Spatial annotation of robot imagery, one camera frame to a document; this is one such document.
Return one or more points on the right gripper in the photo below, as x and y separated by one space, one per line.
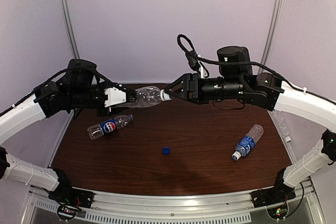
191 87

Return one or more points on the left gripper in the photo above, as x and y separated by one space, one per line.
130 96

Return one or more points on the clear unlabeled plastic bottle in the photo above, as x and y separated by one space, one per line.
146 97

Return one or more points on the Pepsi label plastic bottle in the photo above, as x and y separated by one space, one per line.
109 126

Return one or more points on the blue bottle cap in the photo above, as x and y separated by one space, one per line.
166 150

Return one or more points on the blue label water bottle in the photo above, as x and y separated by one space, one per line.
248 142

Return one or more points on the white bottle cap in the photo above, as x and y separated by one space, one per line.
164 96

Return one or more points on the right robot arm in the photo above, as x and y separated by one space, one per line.
270 91

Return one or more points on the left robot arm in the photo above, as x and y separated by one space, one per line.
77 87

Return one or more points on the left circuit board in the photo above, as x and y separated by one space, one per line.
66 212

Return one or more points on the circuit board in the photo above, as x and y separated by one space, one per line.
66 212
278 212

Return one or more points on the right circuit board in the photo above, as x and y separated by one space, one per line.
278 212

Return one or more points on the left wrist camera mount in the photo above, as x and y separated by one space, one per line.
114 97

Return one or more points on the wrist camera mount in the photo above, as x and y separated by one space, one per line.
114 97
195 65

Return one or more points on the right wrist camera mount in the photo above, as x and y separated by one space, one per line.
195 65

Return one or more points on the front aluminium rail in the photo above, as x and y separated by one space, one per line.
216 208

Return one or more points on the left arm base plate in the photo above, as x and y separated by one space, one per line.
72 196

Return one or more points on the left aluminium frame post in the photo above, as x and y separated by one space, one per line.
69 28

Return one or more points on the aluminium frame post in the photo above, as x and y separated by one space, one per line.
272 30
69 28

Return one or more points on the right aluminium frame post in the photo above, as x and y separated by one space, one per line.
272 30

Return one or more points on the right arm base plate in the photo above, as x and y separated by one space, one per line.
271 196

